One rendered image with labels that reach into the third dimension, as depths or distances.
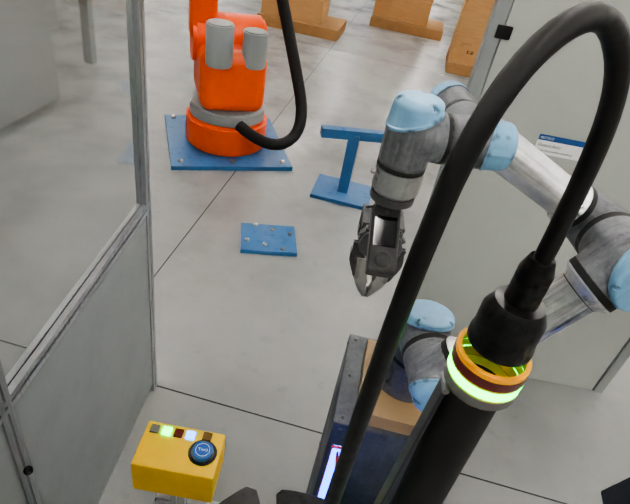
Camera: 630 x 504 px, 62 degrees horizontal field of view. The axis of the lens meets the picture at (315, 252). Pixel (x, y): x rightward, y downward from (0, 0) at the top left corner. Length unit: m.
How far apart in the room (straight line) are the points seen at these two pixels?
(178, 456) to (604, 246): 0.87
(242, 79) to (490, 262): 2.42
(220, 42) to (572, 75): 2.50
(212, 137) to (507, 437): 2.94
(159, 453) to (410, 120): 0.77
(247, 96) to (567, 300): 3.46
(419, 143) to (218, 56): 3.32
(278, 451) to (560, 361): 1.53
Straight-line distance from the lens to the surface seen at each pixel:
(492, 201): 2.37
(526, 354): 0.31
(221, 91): 4.17
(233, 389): 2.58
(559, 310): 1.05
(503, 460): 2.71
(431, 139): 0.78
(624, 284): 1.01
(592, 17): 0.20
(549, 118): 2.25
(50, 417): 1.60
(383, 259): 0.80
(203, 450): 1.11
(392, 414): 1.28
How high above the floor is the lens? 2.03
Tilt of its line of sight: 36 degrees down
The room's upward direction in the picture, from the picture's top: 11 degrees clockwise
